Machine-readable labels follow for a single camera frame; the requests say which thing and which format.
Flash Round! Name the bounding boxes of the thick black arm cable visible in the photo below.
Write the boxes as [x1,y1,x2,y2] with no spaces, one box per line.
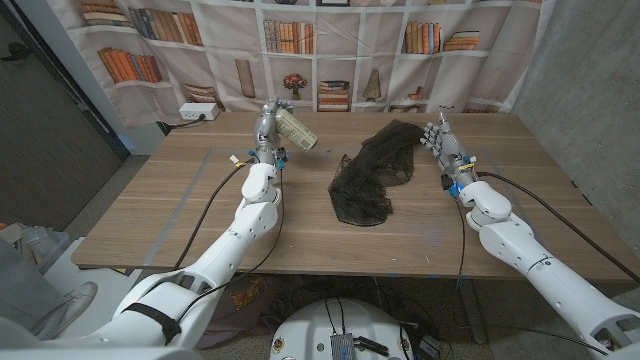
[477,171,640,284]
[172,160,251,270]

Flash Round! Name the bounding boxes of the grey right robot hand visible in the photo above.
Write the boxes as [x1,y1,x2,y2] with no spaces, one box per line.
[418,110,479,189]

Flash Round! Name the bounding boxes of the dark door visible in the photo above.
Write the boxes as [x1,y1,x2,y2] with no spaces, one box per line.
[0,0,132,232]

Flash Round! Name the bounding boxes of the white robot torso base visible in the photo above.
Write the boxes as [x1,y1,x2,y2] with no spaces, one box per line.
[269,298,415,360]

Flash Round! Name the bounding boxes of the purple cloth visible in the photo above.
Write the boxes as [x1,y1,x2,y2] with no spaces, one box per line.
[197,273,281,350]

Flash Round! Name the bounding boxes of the cream bottle with orange label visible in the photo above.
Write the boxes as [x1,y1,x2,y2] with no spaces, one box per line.
[273,107,319,152]

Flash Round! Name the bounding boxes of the clear plastic container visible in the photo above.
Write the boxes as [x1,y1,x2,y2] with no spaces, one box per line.
[22,225,71,274]

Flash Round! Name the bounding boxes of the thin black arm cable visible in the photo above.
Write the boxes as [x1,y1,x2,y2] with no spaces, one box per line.
[177,167,285,322]
[452,197,467,279]

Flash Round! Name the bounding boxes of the grey finned module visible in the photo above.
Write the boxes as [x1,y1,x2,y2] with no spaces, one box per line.
[329,333,356,360]

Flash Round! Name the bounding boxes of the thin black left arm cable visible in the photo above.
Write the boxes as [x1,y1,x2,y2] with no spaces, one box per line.
[177,167,285,322]

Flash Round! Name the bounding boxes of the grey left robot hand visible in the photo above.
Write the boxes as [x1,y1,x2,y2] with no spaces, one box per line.
[252,98,296,166]

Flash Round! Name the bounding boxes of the black mesh netting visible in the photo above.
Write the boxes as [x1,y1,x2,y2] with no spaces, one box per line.
[327,118,426,227]

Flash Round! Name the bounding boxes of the grey table leg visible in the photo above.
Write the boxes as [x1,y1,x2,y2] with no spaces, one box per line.
[457,278,489,345]

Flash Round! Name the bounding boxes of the black power strip cord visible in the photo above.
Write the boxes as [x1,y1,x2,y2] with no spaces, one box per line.
[157,113,207,136]

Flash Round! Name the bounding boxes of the black door handle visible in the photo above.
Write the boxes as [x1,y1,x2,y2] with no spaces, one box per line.
[0,42,32,63]

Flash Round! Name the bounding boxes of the printed bookshelf backdrop curtain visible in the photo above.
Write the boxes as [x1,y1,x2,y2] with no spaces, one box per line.
[47,0,557,130]

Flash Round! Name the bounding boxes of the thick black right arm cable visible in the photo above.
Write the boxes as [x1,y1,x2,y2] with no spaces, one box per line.
[477,171,640,284]

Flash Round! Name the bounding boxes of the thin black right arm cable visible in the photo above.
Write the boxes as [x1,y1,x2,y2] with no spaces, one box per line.
[452,197,467,279]

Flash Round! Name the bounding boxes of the white shoe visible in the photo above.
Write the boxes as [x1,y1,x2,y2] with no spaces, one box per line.
[29,281,99,341]

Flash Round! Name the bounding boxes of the orange tangled cord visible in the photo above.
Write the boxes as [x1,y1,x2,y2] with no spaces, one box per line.
[229,277,269,310]

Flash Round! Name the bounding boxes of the white power strip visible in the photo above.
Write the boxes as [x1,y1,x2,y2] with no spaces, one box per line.
[178,102,220,122]

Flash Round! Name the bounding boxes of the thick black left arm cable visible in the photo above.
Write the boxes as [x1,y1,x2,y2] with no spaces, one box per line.
[172,160,251,270]

